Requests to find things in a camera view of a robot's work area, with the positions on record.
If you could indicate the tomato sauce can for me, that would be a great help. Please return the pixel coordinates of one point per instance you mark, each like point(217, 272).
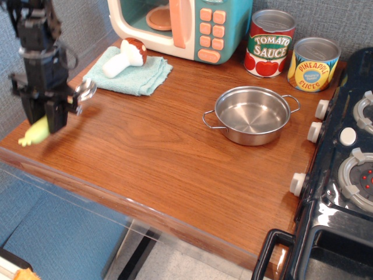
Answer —
point(270, 37)

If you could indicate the orange object in tray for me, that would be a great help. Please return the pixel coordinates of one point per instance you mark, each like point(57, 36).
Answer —
point(25, 274)

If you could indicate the spoon with green handle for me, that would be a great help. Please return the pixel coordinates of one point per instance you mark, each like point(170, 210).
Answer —
point(38, 132)

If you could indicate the pineapple slices can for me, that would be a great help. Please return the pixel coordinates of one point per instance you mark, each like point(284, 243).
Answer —
point(313, 64)

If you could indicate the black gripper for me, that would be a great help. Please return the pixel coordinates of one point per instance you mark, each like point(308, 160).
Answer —
point(44, 70)

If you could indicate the toy microwave teal and cream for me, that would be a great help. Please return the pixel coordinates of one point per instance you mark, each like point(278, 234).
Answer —
point(204, 31)

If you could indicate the orange toy plate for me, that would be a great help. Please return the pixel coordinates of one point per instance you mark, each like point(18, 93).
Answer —
point(159, 18)

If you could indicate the small steel pot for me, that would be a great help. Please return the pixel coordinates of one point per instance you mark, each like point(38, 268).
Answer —
point(251, 115)

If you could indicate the black toy stove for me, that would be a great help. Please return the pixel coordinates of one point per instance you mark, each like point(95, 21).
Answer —
point(333, 222)

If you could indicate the light blue folded cloth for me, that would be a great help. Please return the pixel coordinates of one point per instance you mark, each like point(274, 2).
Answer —
point(134, 80)

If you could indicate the toy mushroom brown cap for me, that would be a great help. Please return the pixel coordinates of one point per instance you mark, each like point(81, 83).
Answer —
point(132, 53)

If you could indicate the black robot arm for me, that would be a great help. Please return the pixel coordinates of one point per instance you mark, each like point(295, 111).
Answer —
point(35, 24)

